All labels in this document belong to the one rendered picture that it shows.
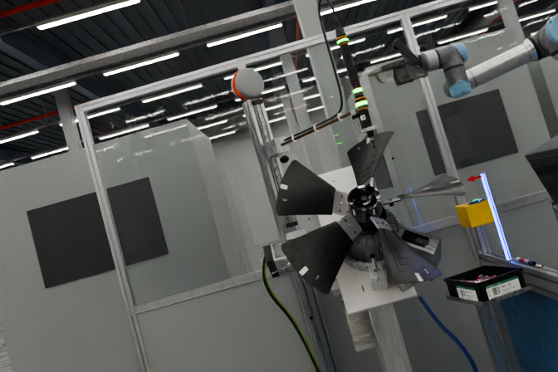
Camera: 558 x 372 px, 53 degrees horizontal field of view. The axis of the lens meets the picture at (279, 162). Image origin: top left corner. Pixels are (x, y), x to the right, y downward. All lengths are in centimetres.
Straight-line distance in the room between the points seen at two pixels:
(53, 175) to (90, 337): 114
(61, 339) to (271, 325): 186
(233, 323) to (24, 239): 193
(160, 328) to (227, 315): 33
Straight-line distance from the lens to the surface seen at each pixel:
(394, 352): 226
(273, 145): 257
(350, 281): 218
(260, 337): 288
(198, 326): 290
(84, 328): 422
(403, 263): 193
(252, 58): 290
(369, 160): 221
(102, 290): 414
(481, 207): 240
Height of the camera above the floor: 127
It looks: 4 degrees up
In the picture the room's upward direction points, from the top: 16 degrees counter-clockwise
